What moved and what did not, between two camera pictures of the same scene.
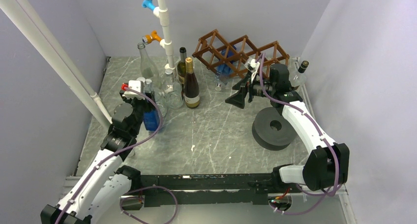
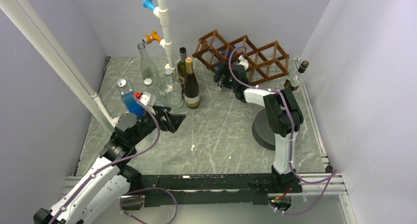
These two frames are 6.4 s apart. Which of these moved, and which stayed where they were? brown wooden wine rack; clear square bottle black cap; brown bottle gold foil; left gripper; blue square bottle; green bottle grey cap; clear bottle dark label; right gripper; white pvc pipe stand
Moved: right gripper; left gripper; blue square bottle
Stayed: brown wooden wine rack; clear square bottle black cap; green bottle grey cap; clear bottle dark label; white pvc pipe stand; brown bottle gold foil
